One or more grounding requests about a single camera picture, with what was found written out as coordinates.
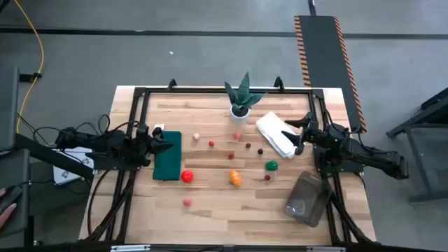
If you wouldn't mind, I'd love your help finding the translucent grey tupperware container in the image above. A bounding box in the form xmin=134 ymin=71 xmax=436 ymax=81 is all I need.
xmin=283 ymin=170 xmax=333 ymax=228

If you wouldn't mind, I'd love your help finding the grey side desk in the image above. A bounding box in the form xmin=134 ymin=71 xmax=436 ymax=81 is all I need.
xmin=0 ymin=66 xmax=32 ymax=246

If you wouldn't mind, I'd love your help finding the white printed box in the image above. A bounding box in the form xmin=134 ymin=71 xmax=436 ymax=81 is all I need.
xmin=52 ymin=146 xmax=95 ymax=186

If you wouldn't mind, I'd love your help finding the yellow cable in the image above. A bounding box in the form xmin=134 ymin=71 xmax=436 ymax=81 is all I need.
xmin=13 ymin=0 xmax=46 ymax=134

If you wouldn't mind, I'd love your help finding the person's hand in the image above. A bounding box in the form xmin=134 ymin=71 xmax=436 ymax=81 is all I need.
xmin=0 ymin=188 xmax=18 ymax=231

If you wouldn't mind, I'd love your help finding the orange toy bell pepper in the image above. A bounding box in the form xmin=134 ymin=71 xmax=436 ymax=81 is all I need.
xmin=229 ymin=169 xmax=242 ymax=187

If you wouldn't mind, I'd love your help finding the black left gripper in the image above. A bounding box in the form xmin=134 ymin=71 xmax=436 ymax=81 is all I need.
xmin=134 ymin=122 xmax=175 ymax=162

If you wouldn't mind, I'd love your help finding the dark metal cart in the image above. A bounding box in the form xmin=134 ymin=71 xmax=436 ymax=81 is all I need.
xmin=386 ymin=87 xmax=448 ymax=204

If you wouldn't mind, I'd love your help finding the white round plant pot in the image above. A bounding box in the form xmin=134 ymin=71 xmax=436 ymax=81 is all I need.
xmin=230 ymin=104 xmax=251 ymax=124

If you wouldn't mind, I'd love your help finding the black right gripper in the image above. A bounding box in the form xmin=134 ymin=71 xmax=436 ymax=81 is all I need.
xmin=281 ymin=111 xmax=329 ymax=155

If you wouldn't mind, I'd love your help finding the dark green folded cloth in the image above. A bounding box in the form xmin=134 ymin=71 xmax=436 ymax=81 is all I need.
xmin=152 ymin=130 xmax=183 ymax=182

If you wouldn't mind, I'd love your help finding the white folded cloth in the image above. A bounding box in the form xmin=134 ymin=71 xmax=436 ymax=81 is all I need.
xmin=255 ymin=111 xmax=298 ymax=159

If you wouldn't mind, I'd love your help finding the green snake plant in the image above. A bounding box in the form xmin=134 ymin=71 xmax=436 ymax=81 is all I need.
xmin=224 ymin=71 xmax=269 ymax=113

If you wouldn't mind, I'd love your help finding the black diagonal strut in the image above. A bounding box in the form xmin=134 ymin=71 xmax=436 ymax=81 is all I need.
xmin=13 ymin=132 xmax=95 ymax=181

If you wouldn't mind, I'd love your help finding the black mat with striped edges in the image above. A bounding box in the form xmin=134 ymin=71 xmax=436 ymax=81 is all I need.
xmin=293 ymin=15 xmax=368 ymax=134

